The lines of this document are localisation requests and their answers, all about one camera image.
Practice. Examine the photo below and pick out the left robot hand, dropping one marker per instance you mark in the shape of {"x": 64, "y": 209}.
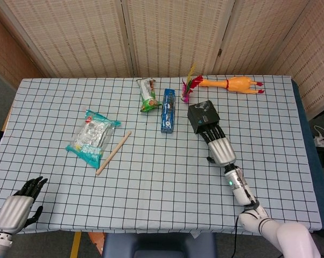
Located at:
{"x": 14, "y": 212}

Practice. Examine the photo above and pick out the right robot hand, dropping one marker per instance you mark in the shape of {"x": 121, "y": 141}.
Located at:
{"x": 222, "y": 150}

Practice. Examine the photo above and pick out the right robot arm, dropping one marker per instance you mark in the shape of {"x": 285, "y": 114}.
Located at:
{"x": 248, "y": 199}

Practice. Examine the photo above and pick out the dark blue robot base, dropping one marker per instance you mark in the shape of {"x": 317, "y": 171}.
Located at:
{"x": 156, "y": 246}

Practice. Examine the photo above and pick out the small black cardboard box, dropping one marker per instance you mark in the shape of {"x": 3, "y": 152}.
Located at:
{"x": 203, "y": 115}

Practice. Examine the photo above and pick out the blue rectangular carton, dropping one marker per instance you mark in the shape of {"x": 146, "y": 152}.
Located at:
{"x": 168, "y": 113}

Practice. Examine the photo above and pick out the colourful feather shuttlecock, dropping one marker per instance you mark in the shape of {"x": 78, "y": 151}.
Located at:
{"x": 187, "y": 92}

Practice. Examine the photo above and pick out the yellow rubber chicken toy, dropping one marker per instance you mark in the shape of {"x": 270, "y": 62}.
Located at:
{"x": 237, "y": 84}

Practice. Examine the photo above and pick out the white black checkered tablecloth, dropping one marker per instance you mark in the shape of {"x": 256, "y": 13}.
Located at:
{"x": 156, "y": 182}

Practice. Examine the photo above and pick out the blue table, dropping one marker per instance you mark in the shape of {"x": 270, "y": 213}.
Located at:
{"x": 312, "y": 161}

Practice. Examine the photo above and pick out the green snack packet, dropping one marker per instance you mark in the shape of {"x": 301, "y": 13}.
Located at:
{"x": 148, "y": 96}

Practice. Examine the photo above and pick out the metal screen hinge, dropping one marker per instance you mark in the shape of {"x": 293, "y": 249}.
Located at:
{"x": 219, "y": 52}

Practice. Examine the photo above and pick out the wooden stick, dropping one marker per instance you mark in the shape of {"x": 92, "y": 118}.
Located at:
{"x": 113, "y": 153}

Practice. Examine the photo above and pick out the teal clear snack bag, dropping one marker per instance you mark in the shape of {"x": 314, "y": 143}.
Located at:
{"x": 93, "y": 137}

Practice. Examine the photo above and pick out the beige woven folding screen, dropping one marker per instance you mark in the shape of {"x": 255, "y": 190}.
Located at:
{"x": 78, "y": 37}

